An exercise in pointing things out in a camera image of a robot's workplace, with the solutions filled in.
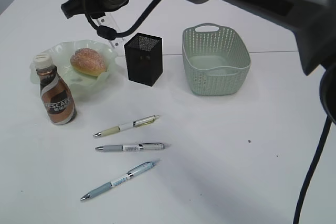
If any black mesh pen holder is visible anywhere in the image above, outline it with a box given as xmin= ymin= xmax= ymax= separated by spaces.
xmin=124 ymin=33 xmax=163 ymax=86

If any golden bread roll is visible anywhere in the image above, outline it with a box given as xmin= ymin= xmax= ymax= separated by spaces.
xmin=70 ymin=48 xmax=107 ymax=77

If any blue grey grip pen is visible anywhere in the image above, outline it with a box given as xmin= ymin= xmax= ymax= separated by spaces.
xmin=80 ymin=159 xmax=160 ymax=201

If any brown Nescafe coffee bottle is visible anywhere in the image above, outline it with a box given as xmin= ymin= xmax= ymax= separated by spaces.
xmin=33 ymin=54 xmax=77 ymax=125

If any clear plastic ruler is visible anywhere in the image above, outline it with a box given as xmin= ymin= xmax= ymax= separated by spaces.
xmin=94 ymin=13 xmax=126 ymax=49

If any pale green wavy plate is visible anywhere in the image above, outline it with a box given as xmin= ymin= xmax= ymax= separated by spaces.
xmin=30 ymin=40 xmax=115 ymax=98

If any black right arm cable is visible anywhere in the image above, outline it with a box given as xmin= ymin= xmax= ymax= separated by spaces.
xmin=83 ymin=0 xmax=336 ymax=224

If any green plastic woven basket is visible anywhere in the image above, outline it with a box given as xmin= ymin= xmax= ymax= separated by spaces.
xmin=182 ymin=23 xmax=251 ymax=96

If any cream grip pen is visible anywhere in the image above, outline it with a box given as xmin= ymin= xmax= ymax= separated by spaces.
xmin=93 ymin=115 xmax=160 ymax=138

